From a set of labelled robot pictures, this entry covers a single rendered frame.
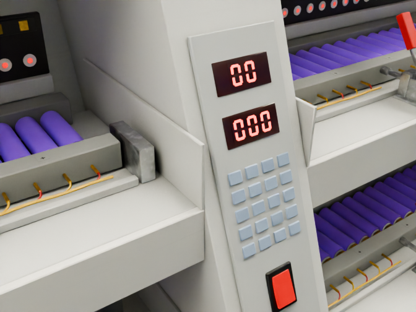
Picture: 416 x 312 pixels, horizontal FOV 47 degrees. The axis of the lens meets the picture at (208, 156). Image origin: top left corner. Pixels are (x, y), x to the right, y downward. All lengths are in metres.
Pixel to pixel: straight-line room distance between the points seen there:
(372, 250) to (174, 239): 0.29
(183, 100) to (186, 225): 0.08
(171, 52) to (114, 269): 0.14
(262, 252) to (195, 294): 0.07
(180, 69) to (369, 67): 0.26
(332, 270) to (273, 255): 0.17
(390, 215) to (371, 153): 0.20
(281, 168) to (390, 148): 0.14
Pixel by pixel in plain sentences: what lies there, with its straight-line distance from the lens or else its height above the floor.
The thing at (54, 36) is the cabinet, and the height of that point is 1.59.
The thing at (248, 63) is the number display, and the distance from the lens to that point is 0.33.
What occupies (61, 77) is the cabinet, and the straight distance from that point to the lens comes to 0.49.
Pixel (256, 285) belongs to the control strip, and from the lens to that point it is 0.36.
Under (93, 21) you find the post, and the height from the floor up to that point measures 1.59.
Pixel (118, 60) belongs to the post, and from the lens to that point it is 0.38.
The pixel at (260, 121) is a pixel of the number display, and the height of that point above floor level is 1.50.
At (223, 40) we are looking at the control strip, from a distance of 0.32.
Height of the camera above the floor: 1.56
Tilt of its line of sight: 13 degrees down
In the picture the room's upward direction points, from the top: 11 degrees counter-clockwise
